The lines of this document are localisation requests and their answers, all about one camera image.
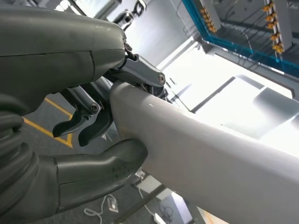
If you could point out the blue edged panel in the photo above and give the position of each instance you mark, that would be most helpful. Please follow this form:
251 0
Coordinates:
233 46

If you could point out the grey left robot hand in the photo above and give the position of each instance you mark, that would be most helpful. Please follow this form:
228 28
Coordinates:
47 61

